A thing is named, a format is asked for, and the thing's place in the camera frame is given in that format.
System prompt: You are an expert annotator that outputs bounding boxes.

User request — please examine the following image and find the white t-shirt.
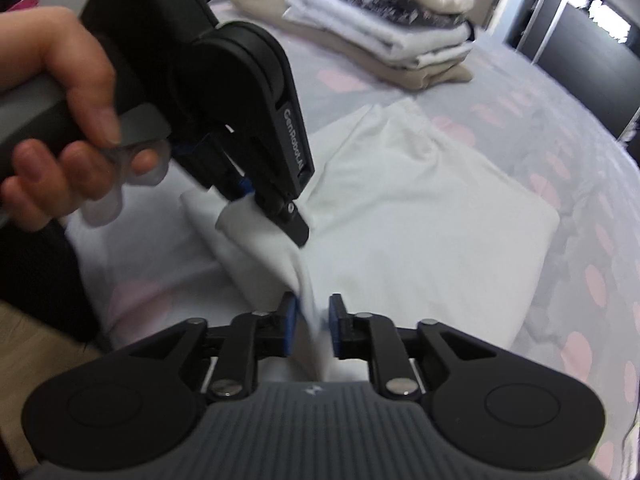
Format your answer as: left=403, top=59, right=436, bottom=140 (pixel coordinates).
left=66, top=99, right=560, bottom=380

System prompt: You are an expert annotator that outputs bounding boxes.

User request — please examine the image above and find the person's left hand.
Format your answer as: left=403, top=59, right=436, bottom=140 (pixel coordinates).
left=1, top=6, right=168, bottom=231

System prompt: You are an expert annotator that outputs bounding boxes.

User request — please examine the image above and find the grey pink-dotted bed cover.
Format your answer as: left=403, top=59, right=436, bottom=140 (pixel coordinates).
left=64, top=0, right=640, bottom=476

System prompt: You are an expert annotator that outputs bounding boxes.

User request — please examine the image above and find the beige folded towel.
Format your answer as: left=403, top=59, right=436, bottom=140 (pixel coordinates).
left=229, top=0, right=473, bottom=92

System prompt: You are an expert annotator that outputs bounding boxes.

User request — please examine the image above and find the dark floral folded garment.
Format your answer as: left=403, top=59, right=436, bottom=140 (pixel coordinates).
left=342, top=0, right=466, bottom=29

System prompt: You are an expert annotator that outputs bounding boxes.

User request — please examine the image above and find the black wardrobe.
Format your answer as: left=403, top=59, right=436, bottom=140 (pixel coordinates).
left=506, top=0, right=639, bottom=138

